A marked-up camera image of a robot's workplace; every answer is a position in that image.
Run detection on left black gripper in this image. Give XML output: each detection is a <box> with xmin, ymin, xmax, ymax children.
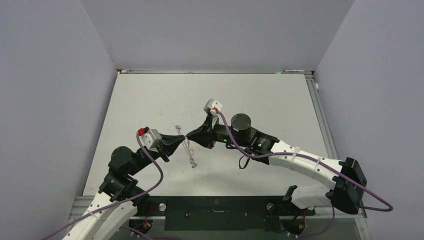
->
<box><xmin>127</xmin><ymin>132</ymin><xmax>185</xmax><ymax>176</ymax></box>

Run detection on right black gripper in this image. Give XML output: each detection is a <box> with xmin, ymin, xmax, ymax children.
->
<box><xmin>188</xmin><ymin>114</ymin><xmax>248</xmax><ymax>150</ymax></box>

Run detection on large silver keyring with keys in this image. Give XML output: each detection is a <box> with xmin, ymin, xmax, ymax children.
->
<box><xmin>175</xmin><ymin>125</ymin><xmax>198</xmax><ymax>169</ymax></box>

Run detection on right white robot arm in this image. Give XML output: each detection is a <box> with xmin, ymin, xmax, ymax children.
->
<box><xmin>186</xmin><ymin>113</ymin><xmax>367</xmax><ymax>215</ymax></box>

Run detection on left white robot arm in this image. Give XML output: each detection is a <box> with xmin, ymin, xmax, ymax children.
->
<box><xmin>64</xmin><ymin>127</ymin><xmax>186</xmax><ymax>240</ymax></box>

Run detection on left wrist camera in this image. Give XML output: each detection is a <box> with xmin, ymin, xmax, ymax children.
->
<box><xmin>137</xmin><ymin>127</ymin><xmax>163</xmax><ymax>150</ymax></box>

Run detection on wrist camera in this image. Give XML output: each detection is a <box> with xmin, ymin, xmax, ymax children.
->
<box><xmin>137</xmin><ymin>127</ymin><xmax>163</xmax><ymax>150</ymax></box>
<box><xmin>203</xmin><ymin>98</ymin><xmax>223</xmax><ymax>117</ymax></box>

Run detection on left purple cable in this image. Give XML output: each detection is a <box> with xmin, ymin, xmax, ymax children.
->
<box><xmin>39</xmin><ymin>131</ymin><xmax>165</xmax><ymax>240</ymax></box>

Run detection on purple cable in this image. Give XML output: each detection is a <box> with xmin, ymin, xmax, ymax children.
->
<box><xmin>39</xmin><ymin>131</ymin><xmax>165</xmax><ymax>240</ymax></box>
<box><xmin>214</xmin><ymin>110</ymin><xmax>394</xmax><ymax>238</ymax></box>

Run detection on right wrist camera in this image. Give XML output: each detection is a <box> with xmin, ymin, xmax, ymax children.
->
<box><xmin>203</xmin><ymin>98</ymin><xmax>223</xmax><ymax>117</ymax></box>

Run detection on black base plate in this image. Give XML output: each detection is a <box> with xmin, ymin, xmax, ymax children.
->
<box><xmin>129</xmin><ymin>196</ymin><xmax>316</xmax><ymax>232</ymax></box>

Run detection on aluminium frame rail back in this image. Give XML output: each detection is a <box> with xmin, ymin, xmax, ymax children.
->
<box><xmin>117</xmin><ymin>69</ymin><xmax>314</xmax><ymax>75</ymax></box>

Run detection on aluminium frame rail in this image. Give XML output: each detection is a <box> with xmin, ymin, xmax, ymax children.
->
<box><xmin>67</xmin><ymin>194</ymin><xmax>368</xmax><ymax>220</ymax></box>
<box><xmin>302</xmin><ymin>74</ymin><xmax>341</xmax><ymax>170</ymax></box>
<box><xmin>117</xmin><ymin>69</ymin><xmax>314</xmax><ymax>75</ymax></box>

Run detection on aluminium frame rail front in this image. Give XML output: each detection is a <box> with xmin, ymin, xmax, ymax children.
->
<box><xmin>67</xmin><ymin>194</ymin><xmax>368</xmax><ymax>220</ymax></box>

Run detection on aluminium frame rail right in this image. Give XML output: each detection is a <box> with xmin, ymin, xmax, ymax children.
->
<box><xmin>302</xmin><ymin>74</ymin><xmax>341</xmax><ymax>170</ymax></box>

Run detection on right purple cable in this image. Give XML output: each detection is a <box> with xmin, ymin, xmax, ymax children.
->
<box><xmin>214</xmin><ymin>110</ymin><xmax>394</xmax><ymax>238</ymax></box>

